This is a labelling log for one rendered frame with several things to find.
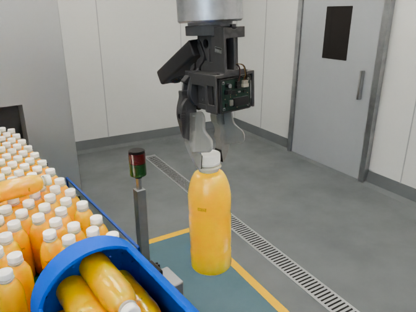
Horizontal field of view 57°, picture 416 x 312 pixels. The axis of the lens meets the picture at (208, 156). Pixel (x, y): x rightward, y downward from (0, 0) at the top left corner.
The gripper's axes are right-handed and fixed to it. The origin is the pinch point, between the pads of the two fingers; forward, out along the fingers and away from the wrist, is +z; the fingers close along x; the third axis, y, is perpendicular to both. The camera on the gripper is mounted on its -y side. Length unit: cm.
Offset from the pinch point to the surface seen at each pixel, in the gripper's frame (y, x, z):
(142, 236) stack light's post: -77, 22, 60
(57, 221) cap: -70, -10, 38
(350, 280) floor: -74, 172, 155
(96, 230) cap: -57, -2, 39
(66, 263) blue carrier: -29.9, -18.1, 28.3
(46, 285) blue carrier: -30.3, -22.9, 31.8
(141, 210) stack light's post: -77, 23, 48
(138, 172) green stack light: -75, 23, 32
